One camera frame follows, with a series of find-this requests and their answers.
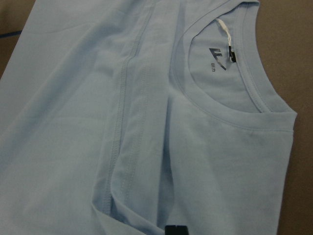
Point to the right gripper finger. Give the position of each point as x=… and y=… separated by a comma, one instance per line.
x=176, y=230

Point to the light blue t-shirt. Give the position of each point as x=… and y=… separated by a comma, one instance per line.
x=119, y=117

